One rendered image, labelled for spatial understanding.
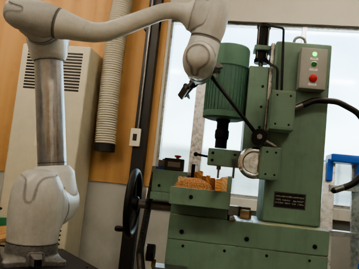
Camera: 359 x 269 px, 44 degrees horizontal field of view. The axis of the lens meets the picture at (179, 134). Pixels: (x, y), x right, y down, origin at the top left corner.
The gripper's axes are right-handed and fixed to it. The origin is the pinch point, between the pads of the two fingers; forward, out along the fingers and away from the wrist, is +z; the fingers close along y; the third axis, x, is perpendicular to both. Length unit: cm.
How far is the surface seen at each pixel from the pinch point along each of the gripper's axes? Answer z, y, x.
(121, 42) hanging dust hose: 142, -9, 89
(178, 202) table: -17.3, -33.5, -30.9
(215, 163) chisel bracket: 10.5, -13.9, -27.3
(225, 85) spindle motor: 5.7, 8.5, -5.3
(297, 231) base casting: -8, -7, -65
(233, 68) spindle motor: 6.0, 15.4, -1.7
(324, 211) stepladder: 76, 19, -82
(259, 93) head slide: 7.0, 17.4, -16.0
